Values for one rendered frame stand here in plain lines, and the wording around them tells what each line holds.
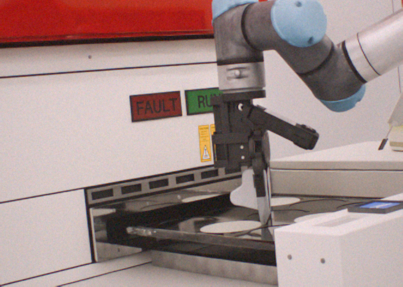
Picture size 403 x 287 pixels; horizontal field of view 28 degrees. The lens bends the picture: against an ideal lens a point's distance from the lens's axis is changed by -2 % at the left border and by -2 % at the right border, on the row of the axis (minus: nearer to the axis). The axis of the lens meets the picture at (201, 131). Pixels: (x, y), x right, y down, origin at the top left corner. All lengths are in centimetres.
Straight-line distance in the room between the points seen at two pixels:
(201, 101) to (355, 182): 33
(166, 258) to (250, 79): 36
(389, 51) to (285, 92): 273
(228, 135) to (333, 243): 44
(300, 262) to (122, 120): 62
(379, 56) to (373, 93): 326
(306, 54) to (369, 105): 326
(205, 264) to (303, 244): 47
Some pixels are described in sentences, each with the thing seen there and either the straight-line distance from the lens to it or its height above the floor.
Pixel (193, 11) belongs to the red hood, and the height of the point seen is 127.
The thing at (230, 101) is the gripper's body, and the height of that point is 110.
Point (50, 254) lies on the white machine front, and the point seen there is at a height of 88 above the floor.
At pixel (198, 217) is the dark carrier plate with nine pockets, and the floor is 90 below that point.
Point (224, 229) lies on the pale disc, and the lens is 128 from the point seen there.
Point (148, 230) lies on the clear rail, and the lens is 134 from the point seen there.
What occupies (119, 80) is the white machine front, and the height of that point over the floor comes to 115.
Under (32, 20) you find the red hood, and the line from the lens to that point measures 129.
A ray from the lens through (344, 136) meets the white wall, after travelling 427.
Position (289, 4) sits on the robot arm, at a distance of 117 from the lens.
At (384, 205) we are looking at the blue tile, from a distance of 99.
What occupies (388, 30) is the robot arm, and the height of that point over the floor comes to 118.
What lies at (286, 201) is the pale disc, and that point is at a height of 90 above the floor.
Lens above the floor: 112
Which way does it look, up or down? 3 degrees down
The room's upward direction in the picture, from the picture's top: 5 degrees counter-clockwise
